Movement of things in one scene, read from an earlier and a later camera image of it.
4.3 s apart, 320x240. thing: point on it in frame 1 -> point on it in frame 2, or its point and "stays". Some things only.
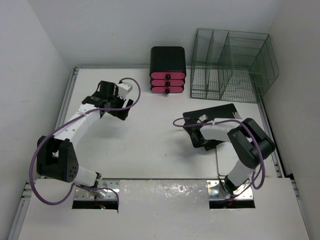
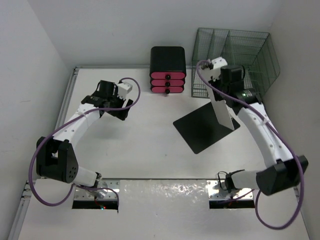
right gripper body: [208, 143] -> [216, 82]
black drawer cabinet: [167, 58] stays
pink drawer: [169, 82] stays
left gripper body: [115, 101] stays
